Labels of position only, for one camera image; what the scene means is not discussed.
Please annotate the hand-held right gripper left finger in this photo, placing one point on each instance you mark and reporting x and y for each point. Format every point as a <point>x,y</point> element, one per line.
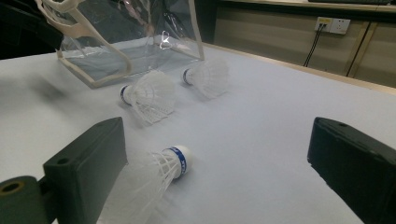
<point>84,168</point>

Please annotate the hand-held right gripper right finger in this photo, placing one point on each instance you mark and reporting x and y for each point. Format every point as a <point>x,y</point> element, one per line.
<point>358,168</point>

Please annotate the clear plastic bag beige trim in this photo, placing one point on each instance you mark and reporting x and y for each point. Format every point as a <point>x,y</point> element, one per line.
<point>124,37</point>

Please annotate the white shuttlecock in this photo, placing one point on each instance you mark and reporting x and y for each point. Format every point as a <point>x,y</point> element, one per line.
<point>174,161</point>
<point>152,93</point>
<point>208,77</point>

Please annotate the white table cover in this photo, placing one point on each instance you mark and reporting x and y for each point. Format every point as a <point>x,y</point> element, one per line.
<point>249,124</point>

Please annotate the black horizontal bar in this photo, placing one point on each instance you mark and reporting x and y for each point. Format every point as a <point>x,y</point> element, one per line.
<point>280,9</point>

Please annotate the white wall socket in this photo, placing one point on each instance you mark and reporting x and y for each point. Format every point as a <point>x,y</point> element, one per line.
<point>333,25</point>

